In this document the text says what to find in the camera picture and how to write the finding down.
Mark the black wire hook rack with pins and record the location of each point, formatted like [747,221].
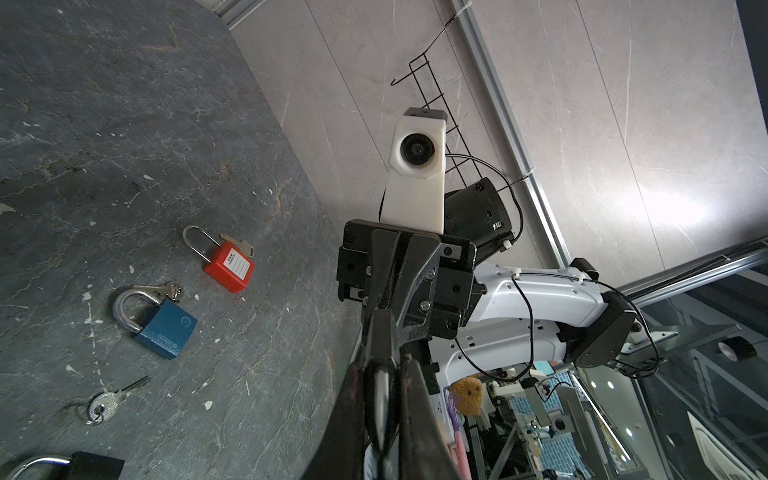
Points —
[433,93]

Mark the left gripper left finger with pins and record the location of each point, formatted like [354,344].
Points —
[341,452]

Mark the red padlock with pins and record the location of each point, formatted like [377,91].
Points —
[231,263]

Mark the blue padlock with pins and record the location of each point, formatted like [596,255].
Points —
[170,327]

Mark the plush toy dog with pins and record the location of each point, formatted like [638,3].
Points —
[467,396]

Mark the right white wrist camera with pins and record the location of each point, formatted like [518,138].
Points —
[415,189]

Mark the small silver key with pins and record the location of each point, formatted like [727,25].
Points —
[103,406]

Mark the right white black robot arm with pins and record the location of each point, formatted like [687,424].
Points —
[520,315]

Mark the black padlock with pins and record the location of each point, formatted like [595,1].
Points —
[381,377]
[80,465]

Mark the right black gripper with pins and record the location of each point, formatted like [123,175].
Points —
[429,278]

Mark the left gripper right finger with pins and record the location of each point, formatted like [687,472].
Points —
[423,453]

